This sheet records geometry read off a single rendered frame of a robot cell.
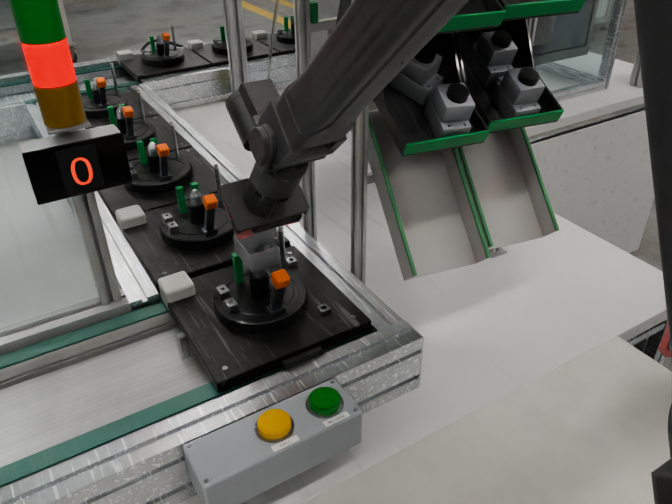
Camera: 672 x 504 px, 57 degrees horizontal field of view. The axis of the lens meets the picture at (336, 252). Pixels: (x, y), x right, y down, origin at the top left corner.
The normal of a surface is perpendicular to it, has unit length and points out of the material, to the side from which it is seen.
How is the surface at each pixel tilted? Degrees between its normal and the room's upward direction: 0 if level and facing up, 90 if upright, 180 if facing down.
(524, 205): 45
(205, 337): 0
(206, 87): 90
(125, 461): 0
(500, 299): 0
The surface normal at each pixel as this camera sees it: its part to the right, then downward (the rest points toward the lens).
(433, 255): 0.25, -0.23
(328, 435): 0.51, 0.47
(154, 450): -0.01, -0.83
